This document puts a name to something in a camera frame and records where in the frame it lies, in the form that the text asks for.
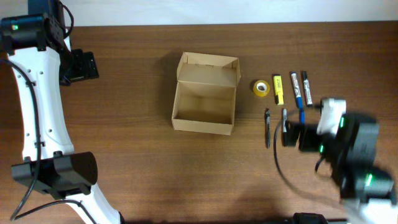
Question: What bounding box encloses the blue ballpoint pen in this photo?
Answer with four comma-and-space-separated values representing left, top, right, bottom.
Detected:
299, 108, 305, 124

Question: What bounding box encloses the black permanent marker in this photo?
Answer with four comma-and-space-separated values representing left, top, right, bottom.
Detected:
282, 108, 287, 147

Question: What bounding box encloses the black whiteboard marker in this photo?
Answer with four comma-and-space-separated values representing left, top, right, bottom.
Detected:
302, 71, 313, 107

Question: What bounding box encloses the black clear ballpoint pen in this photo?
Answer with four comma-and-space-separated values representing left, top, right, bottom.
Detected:
265, 109, 271, 148

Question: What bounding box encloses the blue whiteboard marker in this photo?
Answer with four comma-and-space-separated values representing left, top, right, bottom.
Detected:
290, 72, 303, 109

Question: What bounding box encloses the yellow highlighter marker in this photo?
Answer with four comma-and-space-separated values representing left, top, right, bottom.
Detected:
273, 74, 284, 105

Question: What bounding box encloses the yellow clear tape roll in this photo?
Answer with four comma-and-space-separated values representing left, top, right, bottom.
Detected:
253, 80, 271, 97

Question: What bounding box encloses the brown cardboard box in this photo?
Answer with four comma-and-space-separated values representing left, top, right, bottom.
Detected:
172, 52, 241, 136

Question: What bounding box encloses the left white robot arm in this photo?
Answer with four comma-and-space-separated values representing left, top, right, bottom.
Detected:
1, 0, 124, 223

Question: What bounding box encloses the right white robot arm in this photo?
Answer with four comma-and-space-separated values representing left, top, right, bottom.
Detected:
286, 113, 397, 223

